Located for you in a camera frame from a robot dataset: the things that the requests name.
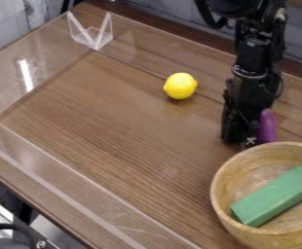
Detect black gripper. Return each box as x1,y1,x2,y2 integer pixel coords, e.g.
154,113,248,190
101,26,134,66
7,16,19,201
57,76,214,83
222,64,283,145

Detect purple toy eggplant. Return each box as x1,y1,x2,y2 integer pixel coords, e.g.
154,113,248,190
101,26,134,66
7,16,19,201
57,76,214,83
258,109,277,144

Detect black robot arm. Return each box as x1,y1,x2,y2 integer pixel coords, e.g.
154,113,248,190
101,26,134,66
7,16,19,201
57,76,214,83
194,0,287,146

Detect brown wooden bowl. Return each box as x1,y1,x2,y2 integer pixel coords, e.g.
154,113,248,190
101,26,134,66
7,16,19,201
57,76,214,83
210,142,302,249

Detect yellow toy lemon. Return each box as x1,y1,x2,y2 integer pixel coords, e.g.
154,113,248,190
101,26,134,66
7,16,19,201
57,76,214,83
163,72,198,100

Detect green rectangular block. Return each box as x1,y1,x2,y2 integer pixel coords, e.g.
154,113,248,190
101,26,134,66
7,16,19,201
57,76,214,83
230,166,302,228

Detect clear acrylic tray wall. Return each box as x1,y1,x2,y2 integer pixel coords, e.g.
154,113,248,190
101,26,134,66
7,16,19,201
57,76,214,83
0,123,200,249

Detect clear acrylic corner bracket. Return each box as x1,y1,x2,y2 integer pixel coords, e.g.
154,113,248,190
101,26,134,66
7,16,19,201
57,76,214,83
67,12,114,51

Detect black cable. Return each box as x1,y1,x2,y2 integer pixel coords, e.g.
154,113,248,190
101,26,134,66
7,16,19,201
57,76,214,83
0,223,31,249

